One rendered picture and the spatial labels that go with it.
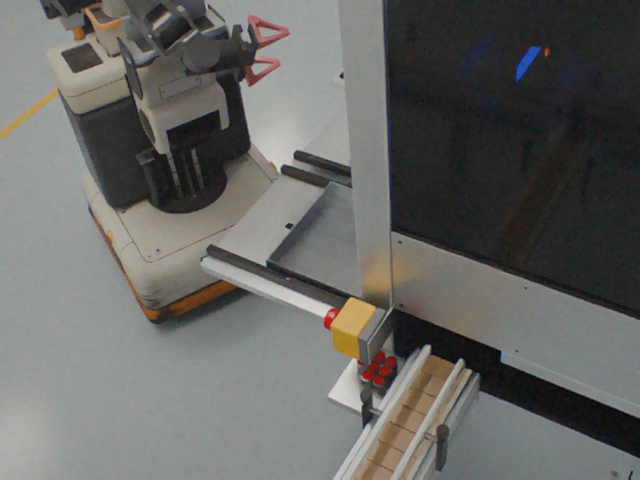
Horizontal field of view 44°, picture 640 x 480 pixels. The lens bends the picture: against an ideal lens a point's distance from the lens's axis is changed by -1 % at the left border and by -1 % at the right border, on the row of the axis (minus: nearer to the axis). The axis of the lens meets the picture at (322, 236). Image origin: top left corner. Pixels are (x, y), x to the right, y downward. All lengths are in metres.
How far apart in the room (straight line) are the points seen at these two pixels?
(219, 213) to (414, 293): 1.43
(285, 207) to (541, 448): 0.73
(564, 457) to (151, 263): 1.50
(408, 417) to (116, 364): 1.52
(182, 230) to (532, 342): 1.59
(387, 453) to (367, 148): 0.49
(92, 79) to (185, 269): 0.64
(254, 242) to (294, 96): 1.94
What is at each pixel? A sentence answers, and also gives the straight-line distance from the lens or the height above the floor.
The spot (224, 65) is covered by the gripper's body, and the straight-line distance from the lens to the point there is 1.53.
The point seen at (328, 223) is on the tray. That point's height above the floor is 0.88.
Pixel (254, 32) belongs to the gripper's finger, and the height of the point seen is 1.32.
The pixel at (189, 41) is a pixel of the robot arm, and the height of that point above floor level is 1.36.
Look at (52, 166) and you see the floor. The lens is 3.54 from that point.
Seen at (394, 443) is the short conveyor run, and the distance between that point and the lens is 1.34.
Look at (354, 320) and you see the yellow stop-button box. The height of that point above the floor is 1.03.
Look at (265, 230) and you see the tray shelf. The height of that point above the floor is 0.88.
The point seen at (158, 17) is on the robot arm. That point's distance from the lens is 1.53.
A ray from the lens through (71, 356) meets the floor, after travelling 2.79.
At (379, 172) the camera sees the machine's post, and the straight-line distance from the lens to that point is 1.17.
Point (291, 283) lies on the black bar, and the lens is 1.59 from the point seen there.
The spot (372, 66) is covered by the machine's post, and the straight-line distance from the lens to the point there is 1.06.
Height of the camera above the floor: 2.09
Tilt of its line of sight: 46 degrees down
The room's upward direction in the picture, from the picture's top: 7 degrees counter-clockwise
